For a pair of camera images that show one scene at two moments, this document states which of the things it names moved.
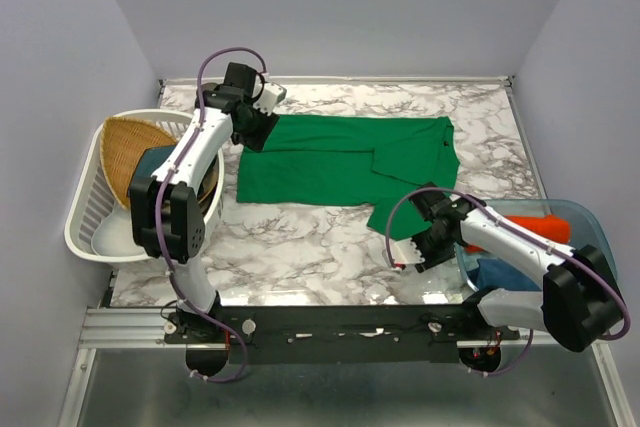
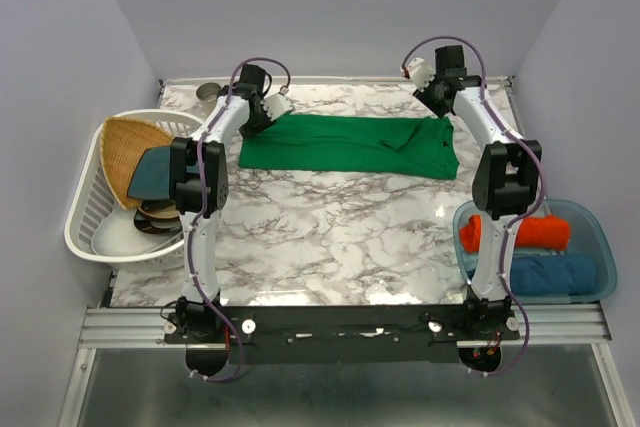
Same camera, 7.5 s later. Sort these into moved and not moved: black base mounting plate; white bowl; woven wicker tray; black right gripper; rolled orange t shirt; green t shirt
Moved: black right gripper; green t shirt
Not moved: black base mounting plate; white bowl; rolled orange t shirt; woven wicker tray
